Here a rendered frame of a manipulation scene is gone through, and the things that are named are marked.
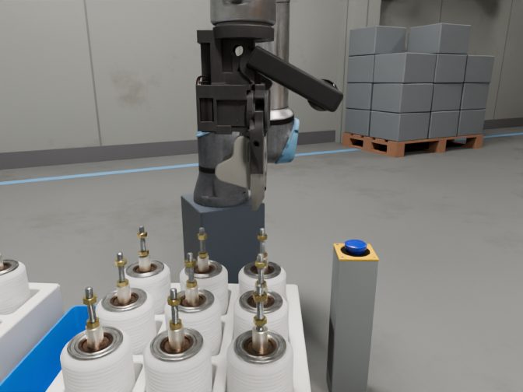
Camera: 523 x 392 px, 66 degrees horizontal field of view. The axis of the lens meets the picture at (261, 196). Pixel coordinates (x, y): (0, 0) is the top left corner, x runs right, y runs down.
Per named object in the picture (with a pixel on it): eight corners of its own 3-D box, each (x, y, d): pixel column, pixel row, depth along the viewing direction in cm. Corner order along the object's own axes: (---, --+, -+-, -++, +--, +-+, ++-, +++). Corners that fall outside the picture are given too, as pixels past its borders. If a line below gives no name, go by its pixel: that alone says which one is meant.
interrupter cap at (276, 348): (226, 339, 59) (226, 335, 59) (272, 327, 62) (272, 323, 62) (244, 372, 52) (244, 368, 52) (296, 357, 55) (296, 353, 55)
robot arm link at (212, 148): (202, 159, 114) (201, 110, 110) (250, 159, 113) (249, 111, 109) (193, 168, 103) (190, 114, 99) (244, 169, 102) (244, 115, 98)
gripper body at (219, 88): (210, 129, 53) (206, 33, 50) (274, 130, 53) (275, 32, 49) (197, 138, 46) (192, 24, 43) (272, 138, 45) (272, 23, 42)
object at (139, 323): (123, 365, 80) (114, 284, 75) (168, 372, 78) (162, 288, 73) (95, 402, 71) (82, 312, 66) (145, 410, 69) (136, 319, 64)
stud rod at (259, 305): (255, 334, 56) (255, 285, 54) (257, 330, 57) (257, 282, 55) (262, 334, 56) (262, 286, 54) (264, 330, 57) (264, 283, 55)
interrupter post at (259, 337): (249, 345, 58) (248, 325, 57) (264, 341, 59) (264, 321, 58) (255, 355, 56) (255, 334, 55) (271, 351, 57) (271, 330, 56)
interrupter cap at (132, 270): (121, 267, 82) (121, 264, 82) (158, 259, 86) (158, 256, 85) (130, 282, 76) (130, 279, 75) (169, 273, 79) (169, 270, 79)
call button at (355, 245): (342, 248, 76) (342, 238, 75) (363, 249, 76) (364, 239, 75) (345, 257, 72) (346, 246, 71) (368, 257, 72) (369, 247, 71)
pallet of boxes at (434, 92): (422, 138, 437) (433, 35, 407) (481, 148, 376) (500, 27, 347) (342, 145, 390) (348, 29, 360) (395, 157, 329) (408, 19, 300)
